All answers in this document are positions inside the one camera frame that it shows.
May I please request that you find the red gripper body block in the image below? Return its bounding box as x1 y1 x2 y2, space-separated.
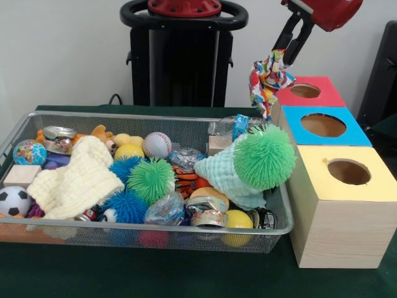
282 0 364 32

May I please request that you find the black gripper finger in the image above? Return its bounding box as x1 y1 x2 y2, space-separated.
273 12 300 52
284 22 314 66

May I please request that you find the colourful patterned knotted toy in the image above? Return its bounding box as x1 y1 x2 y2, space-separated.
249 50 296 122

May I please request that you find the green furry monster toy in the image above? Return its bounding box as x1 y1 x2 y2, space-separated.
234 124 297 191

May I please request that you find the mint green muslin cloth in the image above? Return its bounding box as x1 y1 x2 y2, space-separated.
194 133 274 210

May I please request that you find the cream muslin cloth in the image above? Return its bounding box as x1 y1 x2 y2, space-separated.
27 137 125 221

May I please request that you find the wooden box with three holes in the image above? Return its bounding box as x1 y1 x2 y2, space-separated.
262 76 397 269

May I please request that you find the clear mesh bin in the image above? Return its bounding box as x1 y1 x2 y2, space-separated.
0 112 293 255

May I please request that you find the black upright panel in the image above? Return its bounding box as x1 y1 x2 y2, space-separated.
357 20 397 143

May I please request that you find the orange tiger striped ball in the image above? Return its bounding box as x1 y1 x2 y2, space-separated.
174 165 202 193

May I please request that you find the plain yellow ball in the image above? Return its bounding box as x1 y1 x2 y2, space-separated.
114 143 145 161

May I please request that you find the green spiky rubber ball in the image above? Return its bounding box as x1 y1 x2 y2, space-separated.
127 158 176 207

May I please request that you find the yellow plush animal toy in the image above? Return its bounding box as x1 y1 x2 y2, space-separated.
90 124 118 156

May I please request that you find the blue furry monster toy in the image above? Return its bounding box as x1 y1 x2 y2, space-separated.
99 189 149 224

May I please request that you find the dark green table cloth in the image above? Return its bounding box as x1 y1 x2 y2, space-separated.
0 104 397 298

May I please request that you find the small black white soccer ball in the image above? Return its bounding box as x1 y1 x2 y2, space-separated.
0 186 32 217

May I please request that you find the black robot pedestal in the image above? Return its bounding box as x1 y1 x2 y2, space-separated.
120 0 249 107

